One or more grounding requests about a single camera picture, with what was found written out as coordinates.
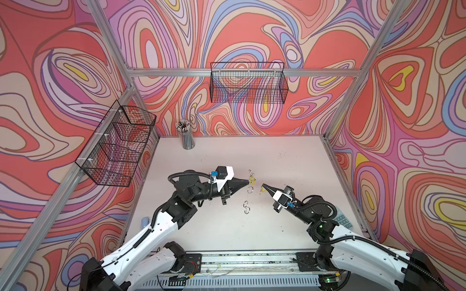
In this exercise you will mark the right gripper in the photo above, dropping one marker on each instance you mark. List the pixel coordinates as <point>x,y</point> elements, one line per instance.
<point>289,190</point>

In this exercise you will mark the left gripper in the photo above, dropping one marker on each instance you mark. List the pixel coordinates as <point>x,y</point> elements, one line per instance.
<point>232,187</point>

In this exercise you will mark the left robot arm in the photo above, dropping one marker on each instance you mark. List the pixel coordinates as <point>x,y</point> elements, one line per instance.
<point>148,254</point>

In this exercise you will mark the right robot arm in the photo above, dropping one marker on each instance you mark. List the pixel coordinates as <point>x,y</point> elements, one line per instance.
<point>413,270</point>

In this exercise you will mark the metal cup of pens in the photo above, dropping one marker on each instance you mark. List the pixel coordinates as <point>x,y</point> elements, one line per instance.
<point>184,130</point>

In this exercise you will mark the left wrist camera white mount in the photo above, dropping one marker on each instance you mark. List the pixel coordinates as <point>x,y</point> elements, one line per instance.
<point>221,176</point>

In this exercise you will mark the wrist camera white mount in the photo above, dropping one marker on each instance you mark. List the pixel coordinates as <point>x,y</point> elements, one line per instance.
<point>221,176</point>
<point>284,201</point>

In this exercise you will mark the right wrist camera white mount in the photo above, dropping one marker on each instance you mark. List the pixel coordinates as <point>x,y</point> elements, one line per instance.
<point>284,201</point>

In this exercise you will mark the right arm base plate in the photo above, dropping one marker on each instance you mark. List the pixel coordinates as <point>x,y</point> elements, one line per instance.
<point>307,262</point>

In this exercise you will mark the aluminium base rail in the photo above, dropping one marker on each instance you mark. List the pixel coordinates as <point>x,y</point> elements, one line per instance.
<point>236,263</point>

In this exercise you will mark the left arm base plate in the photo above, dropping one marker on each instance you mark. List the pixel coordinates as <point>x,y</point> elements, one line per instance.
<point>190,264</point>

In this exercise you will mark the black wire basket back wall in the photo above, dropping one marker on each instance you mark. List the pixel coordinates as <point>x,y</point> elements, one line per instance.
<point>249,82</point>

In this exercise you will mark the black wire basket wall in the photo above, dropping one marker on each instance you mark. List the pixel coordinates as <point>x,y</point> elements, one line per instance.
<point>117,147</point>
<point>249,82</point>

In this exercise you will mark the black wire basket left wall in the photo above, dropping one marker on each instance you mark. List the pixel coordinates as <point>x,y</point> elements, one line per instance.
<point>117,147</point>

